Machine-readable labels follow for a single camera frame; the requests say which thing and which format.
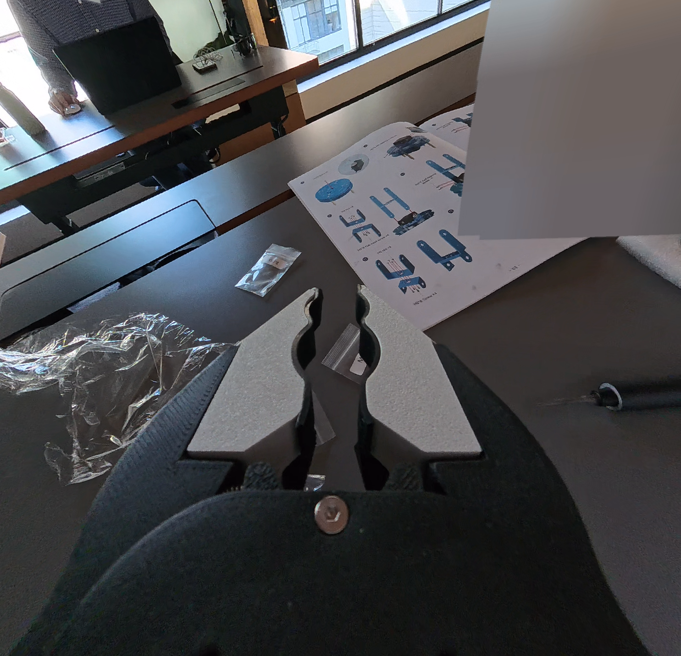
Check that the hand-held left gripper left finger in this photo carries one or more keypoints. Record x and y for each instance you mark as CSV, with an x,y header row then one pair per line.
x,y
250,395

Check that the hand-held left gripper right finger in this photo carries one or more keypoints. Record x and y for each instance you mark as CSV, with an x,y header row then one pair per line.
x,y
420,395

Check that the black screwdriver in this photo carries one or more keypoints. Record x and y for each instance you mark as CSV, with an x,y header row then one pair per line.
x,y
644,395

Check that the dark grey desk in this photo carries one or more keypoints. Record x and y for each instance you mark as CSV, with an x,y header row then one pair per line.
x,y
532,347

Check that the brown wood-edged desk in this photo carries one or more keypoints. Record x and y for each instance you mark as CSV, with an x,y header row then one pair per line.
x,y
159,118

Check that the crumpled clear plastic wrap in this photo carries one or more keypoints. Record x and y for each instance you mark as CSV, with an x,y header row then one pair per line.
x,y
106,358

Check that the printed assembly manual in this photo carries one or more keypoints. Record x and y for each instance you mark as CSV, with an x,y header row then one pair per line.
x,y
372,230

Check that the white foam piece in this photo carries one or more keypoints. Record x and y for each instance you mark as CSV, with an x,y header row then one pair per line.
x,y
657,257

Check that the black laptop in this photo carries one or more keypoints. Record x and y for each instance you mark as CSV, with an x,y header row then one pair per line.
x,y
117,65

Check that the wooden pillar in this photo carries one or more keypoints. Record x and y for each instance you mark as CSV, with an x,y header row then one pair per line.
x,y
250,6

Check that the window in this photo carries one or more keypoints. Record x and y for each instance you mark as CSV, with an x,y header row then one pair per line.
x,y
404,6

